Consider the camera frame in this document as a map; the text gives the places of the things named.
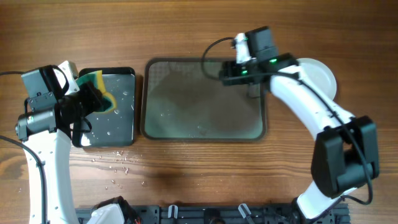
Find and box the green yellow sponge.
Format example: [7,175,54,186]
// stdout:
[76,70,118,114]

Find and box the white plate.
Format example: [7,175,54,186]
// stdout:
[298,58,337,100]

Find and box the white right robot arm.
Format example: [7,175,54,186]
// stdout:
[219,54,379,223]

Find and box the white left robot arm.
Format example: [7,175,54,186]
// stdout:
[16,80,116,223]

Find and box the black water tray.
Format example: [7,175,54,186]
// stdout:
[72,67,136,147]

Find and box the dark grey serving tray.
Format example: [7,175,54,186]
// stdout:
[141,58,267,141]

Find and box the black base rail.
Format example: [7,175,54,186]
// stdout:
[75,203,351,224]

